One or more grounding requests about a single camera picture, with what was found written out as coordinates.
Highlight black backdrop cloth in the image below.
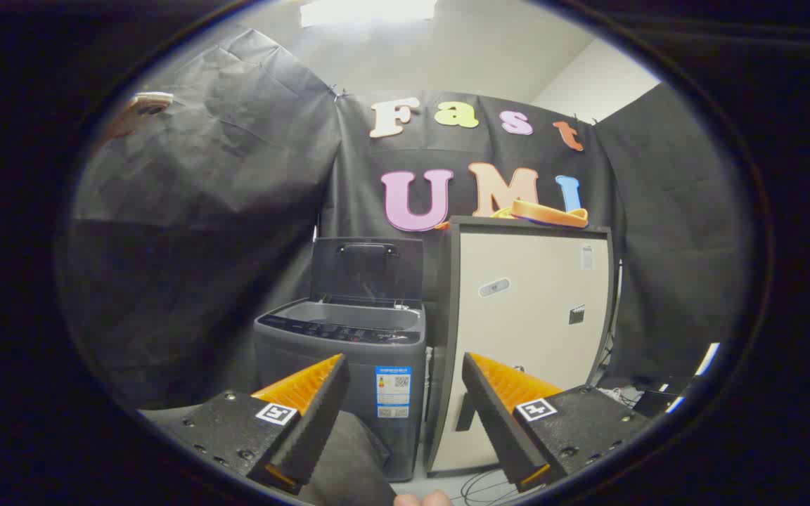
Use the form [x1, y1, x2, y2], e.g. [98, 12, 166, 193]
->
[60, 25, 750, 412]

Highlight pale pink object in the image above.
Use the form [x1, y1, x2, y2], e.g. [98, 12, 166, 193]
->
[106, 91, 174, 141]

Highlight white and blue board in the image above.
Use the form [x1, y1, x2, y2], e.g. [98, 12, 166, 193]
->
[665, 342, 721, 414]

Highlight yellow polo shirt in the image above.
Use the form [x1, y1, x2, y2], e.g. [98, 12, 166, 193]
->
[491, 200, 589, 229]

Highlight small black box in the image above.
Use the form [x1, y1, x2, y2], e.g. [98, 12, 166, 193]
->
[634, 390, 673, 419]

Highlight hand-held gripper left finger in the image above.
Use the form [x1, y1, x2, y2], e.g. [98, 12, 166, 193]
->
[155, 353, 351, 496]

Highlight black floor cables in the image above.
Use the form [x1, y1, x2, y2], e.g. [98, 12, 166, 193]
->
[458, 469, 520, 505]

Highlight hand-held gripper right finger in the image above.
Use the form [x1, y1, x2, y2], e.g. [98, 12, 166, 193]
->
[461, 352, 655, 493]

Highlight ceiling light panel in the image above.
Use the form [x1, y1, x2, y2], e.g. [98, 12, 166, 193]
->
[300, 0, 437, 27]

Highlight beige cabinet with dark frame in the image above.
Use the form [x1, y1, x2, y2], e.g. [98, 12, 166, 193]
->
[425, 216, 617, 479]

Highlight grey washing machine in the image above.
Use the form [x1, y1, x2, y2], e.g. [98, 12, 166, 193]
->
[254, 295, 427, 482]

